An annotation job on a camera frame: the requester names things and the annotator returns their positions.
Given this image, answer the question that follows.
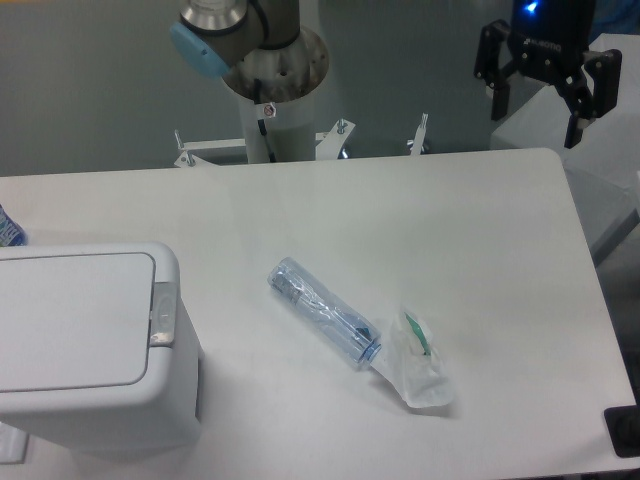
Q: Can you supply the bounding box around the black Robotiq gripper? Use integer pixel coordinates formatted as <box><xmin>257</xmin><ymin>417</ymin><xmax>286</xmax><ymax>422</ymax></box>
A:
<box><xmin>474</xmin><ymin>0</ymin><xmax>622</xmax><ymax>149</ymax></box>

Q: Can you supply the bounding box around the grey robot arm with blue cap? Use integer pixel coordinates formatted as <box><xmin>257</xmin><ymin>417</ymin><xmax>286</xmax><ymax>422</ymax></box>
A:
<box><xmin>170</xmin><ymin>1</ymin><xmax>622</xmax><ymax>148</ymax></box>

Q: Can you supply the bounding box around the silver trash can push button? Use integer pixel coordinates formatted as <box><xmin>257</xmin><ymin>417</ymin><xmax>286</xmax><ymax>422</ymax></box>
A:
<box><xmin>149</xmin><ymin>282</ymin><xmax>178</xmax><ymax>347</ymax></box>

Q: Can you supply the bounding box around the white trash can lid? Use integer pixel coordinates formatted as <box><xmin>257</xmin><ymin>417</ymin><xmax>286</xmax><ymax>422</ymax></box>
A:
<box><xmin>1</xmin><ymin>253</ymin><xmax>155</xmax><ymax>393</ymax></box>

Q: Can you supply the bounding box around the white trash can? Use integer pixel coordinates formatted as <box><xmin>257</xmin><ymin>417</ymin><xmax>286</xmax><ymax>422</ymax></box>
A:
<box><xmin>1</xmin><ymin>242</ymin><xmax>204</xmax><ymax>454</ymax></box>

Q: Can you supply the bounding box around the grey white box behind table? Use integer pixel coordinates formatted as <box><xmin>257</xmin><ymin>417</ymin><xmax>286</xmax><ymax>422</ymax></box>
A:
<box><xmin>490</xmin><ymin>34</ymin><xmax>639</xmax><ymax>264</ymax></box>

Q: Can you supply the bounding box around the clear plastic wrapper with green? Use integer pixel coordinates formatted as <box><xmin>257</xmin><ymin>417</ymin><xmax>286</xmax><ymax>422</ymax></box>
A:
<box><xmin>371</xmin><ymin>306</ymin><xmax>455</xmax><ymax>409</ymax></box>

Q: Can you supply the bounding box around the clear empty plastic bottle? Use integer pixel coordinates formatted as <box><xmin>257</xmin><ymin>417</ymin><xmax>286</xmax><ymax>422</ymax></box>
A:
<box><xmin>268</xmin><ymin>257</ymin><xmax>382</xmax><ymax>369</ymax></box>

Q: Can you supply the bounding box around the black clamp at table corner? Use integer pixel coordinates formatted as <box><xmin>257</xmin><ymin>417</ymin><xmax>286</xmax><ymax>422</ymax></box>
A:
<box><xmin>604</xmin><ymin>405</ymin><xmax>639</xmax><ymax>458</ymax></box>

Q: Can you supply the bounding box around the blue patterned object at edge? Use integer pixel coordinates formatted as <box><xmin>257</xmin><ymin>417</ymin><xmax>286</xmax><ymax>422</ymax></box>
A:
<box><xmin>0</xmin><ymin>206</ymin><xmax>28</xmax><ymax>247</ymax></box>

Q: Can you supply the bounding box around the white pedestal base frame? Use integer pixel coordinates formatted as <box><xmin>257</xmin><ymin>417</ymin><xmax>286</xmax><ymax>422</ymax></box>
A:
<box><xmin>172</xmin><ymin>112</ymin><xmax>431</xmax><ymax>169</ymax></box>

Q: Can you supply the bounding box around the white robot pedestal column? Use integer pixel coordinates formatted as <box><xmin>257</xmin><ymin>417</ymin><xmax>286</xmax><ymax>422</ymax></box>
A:
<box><xmin>222</xmin><ymin>27</ymin><xmax>329</xmax><ymax>140</ymax></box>

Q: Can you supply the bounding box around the black cable on pedestal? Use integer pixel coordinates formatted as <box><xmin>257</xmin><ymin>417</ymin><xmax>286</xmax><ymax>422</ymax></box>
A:
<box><xmin>252</xmin><ymin>77</ymin><xmax>279</xmax><ymax>164</ymax></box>

